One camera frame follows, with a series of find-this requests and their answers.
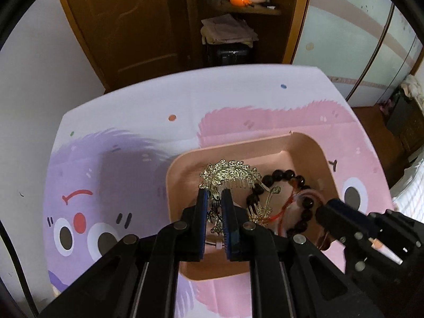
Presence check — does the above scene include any gold filigree hair comb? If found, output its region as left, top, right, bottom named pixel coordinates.
left=199, top=160, right=262, bottom=193

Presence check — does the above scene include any pink plastic tray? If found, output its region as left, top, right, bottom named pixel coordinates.
left=166, top=132, right=340, bottom=280

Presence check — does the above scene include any dark metal hair ornament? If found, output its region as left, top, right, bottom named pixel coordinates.
left=207, top=190, right=225, bottom=236

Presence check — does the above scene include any wooden shelf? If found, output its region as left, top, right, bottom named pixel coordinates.
left=199, top=0, right=282, bottom=16

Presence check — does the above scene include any brown wooden door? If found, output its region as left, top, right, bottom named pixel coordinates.
left=55, top=0, right=196, bottom=91

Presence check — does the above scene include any dark bead bracelet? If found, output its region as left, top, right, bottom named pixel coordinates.
left=247, top=169, right=315, bottom=237

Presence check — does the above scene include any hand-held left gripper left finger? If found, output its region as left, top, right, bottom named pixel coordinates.
left=38, top=188, right=209, bottom=318

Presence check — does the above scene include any gold flower hairpin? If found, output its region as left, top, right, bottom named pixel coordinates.
left=246, top=185, right=282, bottom=227

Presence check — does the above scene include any black suitcase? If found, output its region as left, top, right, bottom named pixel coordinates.
left=206, top=38, right=254, bottom=67

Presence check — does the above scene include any pastel wardrobe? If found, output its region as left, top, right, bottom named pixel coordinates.
left=291, top=0, right=424, bottom=107

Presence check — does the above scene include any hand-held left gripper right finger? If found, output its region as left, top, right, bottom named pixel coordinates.
left=221, top=188, right=385, bottom=318

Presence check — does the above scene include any clear pink bangle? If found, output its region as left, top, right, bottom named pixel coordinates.
left=275, top=187, right=332, bottom=250

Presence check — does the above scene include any cartoon printed tablecloth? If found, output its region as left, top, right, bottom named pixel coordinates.
left=42, top=64, right=395, bottom=318

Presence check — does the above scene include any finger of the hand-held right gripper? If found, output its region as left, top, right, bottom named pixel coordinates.
left=315, top=199, right=376, bottom=243

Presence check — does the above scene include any red string cord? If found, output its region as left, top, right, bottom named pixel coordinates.
left=276, top=180, right=300, bottom=236

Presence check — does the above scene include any dark wooden cabinet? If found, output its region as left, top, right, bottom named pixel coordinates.
left=384, top=88, right=424, bottom=163

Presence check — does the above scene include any black cable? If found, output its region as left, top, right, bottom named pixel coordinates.
left=0, top=220, right=35, bottom=318

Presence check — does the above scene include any white bedding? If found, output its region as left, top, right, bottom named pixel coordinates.
left=391, top=157, right=424, bottom=224

